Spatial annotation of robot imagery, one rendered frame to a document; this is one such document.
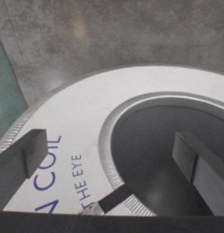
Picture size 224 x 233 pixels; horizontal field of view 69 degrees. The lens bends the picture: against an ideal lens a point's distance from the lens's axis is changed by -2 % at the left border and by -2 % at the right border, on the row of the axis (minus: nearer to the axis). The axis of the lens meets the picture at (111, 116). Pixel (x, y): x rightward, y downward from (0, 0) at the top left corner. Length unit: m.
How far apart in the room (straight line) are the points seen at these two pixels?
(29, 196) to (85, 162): 0.15
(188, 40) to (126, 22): 0.40
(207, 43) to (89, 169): 1.06
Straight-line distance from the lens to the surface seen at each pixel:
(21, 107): 1.80
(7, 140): 0.61
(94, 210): 0.41
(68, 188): 0.44
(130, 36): 1.17
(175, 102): 0.76
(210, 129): 0.83
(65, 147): 0.52
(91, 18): 1.19
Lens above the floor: 1.14
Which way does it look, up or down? 49 degrees down
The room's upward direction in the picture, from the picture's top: 168 degrees counter-clockwise
